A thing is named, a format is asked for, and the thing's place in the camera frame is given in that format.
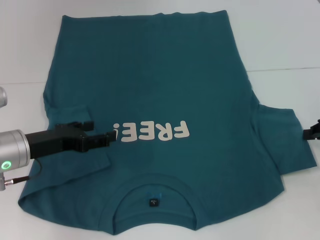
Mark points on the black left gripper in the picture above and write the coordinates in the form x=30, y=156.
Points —
x=50, y=142

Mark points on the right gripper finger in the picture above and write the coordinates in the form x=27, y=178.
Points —
x=313, y=131

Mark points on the teal FREE print t-shirt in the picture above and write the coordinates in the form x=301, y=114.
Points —
x=162, y=82

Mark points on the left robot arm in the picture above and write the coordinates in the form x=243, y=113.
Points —
x=15, y=150

